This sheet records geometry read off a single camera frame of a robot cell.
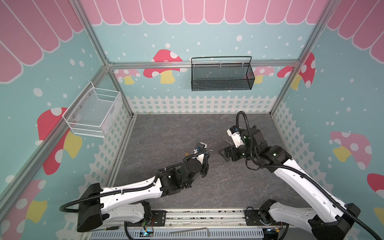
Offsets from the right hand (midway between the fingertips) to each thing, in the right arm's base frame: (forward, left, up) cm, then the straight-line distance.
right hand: (225, 148), depth 72 cm
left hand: (-3, +9, -2) cm, 10 cm away
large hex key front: (-31, +16, -24) cm, 42 cm away
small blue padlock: (-3, +8, 0) cm, 9 cm away
